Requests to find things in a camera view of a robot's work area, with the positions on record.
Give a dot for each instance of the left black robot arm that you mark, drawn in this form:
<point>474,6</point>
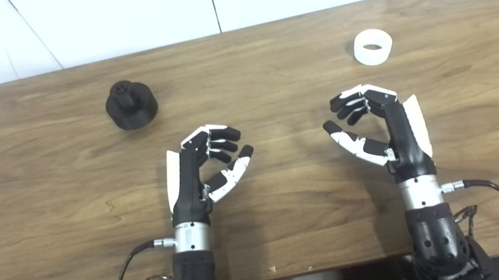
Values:
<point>195,276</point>

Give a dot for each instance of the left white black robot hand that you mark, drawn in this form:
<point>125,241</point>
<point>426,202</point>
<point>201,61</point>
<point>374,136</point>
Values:
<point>185,181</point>

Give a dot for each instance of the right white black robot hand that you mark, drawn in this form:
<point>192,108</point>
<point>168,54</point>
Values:
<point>404,139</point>

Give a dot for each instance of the round black part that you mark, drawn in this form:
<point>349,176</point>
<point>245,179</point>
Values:
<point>132,106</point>

